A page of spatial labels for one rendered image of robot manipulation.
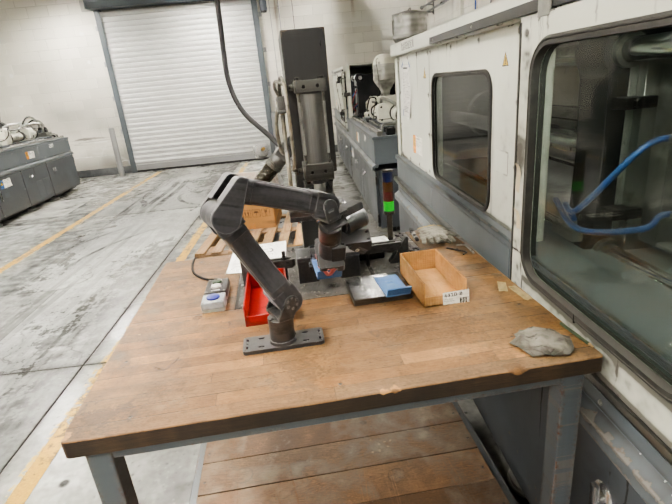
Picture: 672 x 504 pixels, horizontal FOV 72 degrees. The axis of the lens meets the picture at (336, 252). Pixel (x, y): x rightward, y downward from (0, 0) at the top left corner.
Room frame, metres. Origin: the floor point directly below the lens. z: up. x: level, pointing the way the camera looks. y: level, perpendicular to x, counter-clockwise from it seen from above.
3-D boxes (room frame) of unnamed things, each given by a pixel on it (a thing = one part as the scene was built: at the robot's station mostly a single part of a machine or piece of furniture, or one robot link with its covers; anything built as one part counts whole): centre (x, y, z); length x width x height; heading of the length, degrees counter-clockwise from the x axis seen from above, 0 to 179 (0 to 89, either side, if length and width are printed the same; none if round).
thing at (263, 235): (4.59, 0.78, 0.07); 1.20 x 1.00 x 0.14; 179
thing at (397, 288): (1.24, -0.15, 0.93); 0.15 x 0.07 x 0.03; 9
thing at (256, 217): (4.89, 0.81, 0.40); 0.67 x 0.60 x 0.50; 178
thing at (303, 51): (1.56, 0.04, 1.44); 0.17 x 0.13 x 0.42; 6
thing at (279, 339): (1.02, 0.15, 0.94); 0.20 x 0.07 x 0.08; 96
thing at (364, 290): (1.26, -0.11, 0.91); 0.17 x 0.16 x 0.02; 96
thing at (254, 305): (1.25, 0.21, 0.93); 0.25 x 0.12 x 0.06; 6
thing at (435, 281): (1.26, -0.28, 0.93); 0.25 x 0.13 x 0.08; 6
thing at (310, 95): (1.43, 0.04, 1.37); 0.11 x 0.09 x 0.30; 96
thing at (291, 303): (1.02, 0.14, 1.00); 0.09 x 0.06 x 0.06; 29
